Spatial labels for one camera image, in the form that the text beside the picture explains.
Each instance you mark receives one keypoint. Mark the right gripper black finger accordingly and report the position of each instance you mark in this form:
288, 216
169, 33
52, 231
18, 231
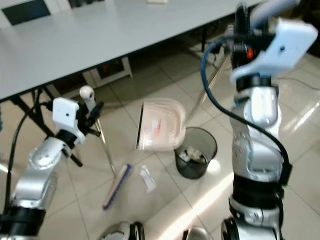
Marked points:
241, 17

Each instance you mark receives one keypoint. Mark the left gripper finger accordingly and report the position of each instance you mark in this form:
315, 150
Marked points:
100, 132
99, 111

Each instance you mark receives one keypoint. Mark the broom with purple brush head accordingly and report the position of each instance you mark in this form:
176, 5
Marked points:
118, 186

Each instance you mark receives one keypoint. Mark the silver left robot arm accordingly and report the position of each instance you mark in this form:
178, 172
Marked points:
37, 170

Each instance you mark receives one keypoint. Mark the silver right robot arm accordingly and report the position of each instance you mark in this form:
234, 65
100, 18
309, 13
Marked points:
255, 145

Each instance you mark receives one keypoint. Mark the clear plastic wrapper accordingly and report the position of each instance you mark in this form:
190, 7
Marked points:
148, 178

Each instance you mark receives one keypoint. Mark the white cabinet dark glass door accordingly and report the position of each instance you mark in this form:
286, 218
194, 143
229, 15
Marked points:
30, 10

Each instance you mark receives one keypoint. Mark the grey table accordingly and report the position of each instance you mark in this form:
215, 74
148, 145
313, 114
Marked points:
120, 42

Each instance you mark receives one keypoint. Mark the crumpled white paper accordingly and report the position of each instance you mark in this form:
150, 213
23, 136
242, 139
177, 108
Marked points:
191, 154

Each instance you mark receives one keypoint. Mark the robot left leg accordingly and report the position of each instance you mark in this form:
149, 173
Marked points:
120, 231

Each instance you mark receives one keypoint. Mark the robot leg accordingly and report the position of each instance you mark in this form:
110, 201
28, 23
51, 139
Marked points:
120, 231
196, 233

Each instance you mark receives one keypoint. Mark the black mesh waste bin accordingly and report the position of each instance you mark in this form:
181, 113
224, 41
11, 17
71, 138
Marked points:
197, 167

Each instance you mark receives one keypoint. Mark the robot right leg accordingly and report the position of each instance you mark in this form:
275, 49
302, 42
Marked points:
196, 233

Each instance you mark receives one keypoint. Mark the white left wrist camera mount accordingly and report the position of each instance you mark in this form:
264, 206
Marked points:
66, 115

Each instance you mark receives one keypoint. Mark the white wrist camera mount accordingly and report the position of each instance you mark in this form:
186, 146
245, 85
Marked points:
66, 115
282, 45

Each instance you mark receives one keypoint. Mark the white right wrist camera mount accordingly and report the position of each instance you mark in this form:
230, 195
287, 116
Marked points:
282, 45

